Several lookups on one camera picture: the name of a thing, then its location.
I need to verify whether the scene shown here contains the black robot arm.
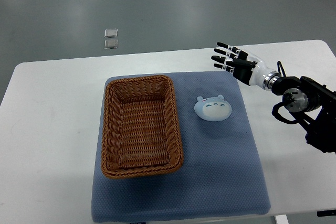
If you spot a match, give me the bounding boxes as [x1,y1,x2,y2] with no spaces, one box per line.
[211,42,335,153]

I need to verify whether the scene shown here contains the black table control panel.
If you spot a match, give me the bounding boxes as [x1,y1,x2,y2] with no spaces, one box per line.
[317,209,336,217]

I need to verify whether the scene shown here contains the clear floor plate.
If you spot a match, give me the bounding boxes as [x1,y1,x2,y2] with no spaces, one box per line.
[104,28,118,38]
[104,39,119,49]

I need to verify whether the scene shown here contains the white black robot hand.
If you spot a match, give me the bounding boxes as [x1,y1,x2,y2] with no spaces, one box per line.
[211,42,278,90]

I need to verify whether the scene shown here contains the lower clear floor plate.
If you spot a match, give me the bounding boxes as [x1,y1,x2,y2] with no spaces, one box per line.
[104,39,119,49]

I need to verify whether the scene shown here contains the upper clear floor plate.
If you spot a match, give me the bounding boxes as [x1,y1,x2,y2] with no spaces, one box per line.
[104,28,118,38]

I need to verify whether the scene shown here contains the blue quilted mat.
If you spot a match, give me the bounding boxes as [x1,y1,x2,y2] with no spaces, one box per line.
[91,71,270,222]

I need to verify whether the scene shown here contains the brown wicker basket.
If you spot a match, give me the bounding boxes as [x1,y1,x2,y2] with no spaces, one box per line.
[101,75,184,179]

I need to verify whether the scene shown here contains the white table leg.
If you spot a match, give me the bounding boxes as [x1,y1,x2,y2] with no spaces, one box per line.
[274,215,289,224]

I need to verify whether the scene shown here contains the blue plush toy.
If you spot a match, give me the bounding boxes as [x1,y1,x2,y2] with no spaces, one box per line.
[194,94,232,122]

